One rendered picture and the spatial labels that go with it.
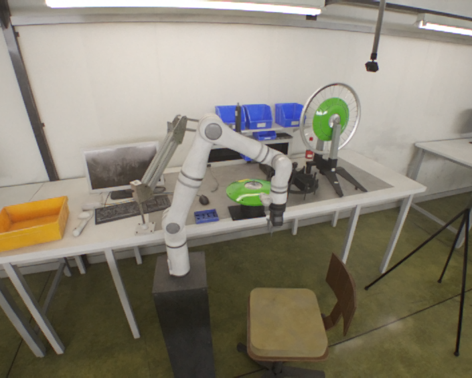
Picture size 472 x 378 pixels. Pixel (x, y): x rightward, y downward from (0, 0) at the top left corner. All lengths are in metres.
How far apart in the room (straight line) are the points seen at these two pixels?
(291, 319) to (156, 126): 1.66
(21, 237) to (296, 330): 1.42
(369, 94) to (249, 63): 1.30
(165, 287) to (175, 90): 1.46
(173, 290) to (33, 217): 1.04
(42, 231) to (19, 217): 0.36
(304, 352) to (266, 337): 0.18
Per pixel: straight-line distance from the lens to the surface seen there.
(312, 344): 1.34
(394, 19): 3.04
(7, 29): 2.27
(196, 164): 0.95
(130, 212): 1.61
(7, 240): 1.65
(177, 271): 1.22
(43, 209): 1.85
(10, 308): 1.98
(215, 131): 0.88
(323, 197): 1.79
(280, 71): 2.35
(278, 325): 1.36
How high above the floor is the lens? 1.74
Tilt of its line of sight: 27 degrees down
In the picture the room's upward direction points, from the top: straight up
